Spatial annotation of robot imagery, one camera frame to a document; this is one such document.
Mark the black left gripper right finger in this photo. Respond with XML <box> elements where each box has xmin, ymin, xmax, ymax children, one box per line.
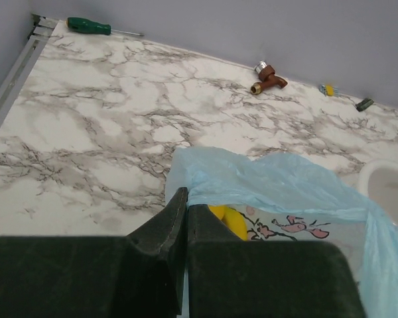
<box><xmin>188</xmin><ymin>205</ymin><xmax>365</xmax><ymax>317</ymax></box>

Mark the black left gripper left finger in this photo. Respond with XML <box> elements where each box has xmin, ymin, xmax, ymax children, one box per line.
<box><xmin>0</xmin><ymin>187</ymin><xmax>188</xmax><ymax>317</ymax></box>

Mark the yellow fake banana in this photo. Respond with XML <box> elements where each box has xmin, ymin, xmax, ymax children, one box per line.
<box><xmin>208</xmin><ymin>205</ymin><xmax>247</xmax><ymax>240</ymax></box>

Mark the light blue plastic bag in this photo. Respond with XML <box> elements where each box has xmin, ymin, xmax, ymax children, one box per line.
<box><xmin>165</xmin><ymin>146</ymin><xmax>398</xmax><ymax>317</ymax></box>

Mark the white plastic basket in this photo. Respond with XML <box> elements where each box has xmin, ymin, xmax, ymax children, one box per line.
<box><xmin>357</xmin><ymin>160</ymin><xmax>398</xmax><ymax>225</ymax></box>

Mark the brown brass tap fitting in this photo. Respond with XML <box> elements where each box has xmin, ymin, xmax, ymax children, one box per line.
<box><xmin>250</xmin><ymin>61</ymin><xmax>288</xmax><ymax>95</ymax></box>

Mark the yellow hex key set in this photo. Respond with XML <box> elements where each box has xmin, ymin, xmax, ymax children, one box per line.
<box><xmin>318</xmin><ymin>84</ymin><xmax>340</xmax><ymax>97</ymax></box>

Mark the small dark metal tool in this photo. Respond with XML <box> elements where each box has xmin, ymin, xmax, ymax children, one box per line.
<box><xmin>355</xmin><ymin>98</ymin><xmax>374</xmax><ymax>112</ymax></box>

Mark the green handled screwdriver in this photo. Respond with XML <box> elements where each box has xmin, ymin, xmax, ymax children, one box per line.
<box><xmin>66</xmin><ymin>17</ymin><xmax>144</xmax><ymax>37</ymax></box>

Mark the aluminium frame rail left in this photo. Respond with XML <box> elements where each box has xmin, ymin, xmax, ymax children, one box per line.
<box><xmin>0</xmin><ymin>14</ymin><xmax>58</xmax><ymax>127</ymax></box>

